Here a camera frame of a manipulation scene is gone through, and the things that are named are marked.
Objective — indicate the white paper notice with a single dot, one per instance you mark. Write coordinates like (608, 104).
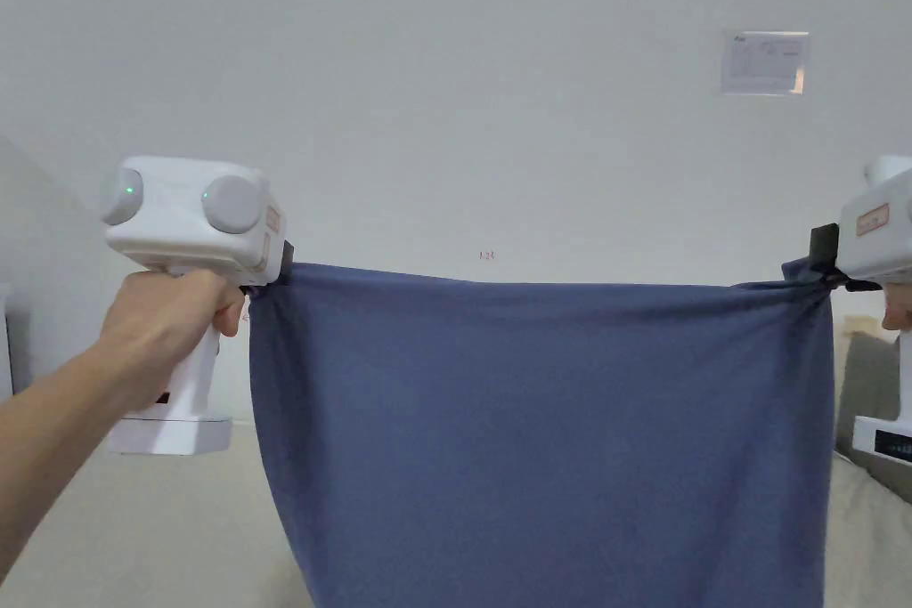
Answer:
(764, 62)

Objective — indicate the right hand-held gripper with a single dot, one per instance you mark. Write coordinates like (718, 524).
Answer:
(880, 238)

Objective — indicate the person's right hand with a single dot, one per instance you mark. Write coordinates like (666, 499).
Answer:
(898, 309)

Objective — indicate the person's left hand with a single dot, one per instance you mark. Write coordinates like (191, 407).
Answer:
(167, 323)

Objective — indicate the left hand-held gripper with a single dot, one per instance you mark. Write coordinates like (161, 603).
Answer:
(178, 223)

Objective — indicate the person's left forearm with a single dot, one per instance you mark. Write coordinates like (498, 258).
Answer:
(50, 437)

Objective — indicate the grey-green cushion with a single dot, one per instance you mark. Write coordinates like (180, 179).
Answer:
(866, 380)

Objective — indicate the blue garment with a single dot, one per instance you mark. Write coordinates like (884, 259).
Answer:
(541, 437)

